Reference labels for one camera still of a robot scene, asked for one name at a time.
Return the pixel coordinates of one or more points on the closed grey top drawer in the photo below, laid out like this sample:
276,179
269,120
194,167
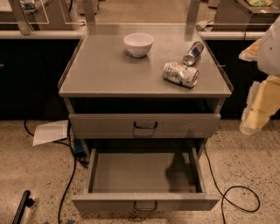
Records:
99,126

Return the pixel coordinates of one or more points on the blue box under cabinet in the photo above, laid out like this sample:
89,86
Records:
77,146

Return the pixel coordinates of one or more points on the blue silver energy drink can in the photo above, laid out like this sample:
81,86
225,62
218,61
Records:
194,53

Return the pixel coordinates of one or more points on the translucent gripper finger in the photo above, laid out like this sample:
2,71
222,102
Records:
250,99

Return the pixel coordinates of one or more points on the white paper sheet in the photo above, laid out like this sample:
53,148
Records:
50,132

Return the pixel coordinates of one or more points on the grey metal drawer cabinet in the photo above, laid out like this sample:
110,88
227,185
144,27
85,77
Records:
104,78

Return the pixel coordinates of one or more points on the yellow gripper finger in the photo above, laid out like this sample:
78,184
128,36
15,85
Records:
266,104

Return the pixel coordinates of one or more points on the crushed 7up can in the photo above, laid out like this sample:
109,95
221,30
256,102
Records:
180,74

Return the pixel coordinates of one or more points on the white ceramic bowl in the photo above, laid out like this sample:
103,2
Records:
138,44

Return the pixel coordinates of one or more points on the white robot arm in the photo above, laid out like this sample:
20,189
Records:
266,51

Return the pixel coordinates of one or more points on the open grey middle drawer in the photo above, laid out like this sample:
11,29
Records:
145,180

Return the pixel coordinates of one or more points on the black power strip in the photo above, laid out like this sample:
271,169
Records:
26,201

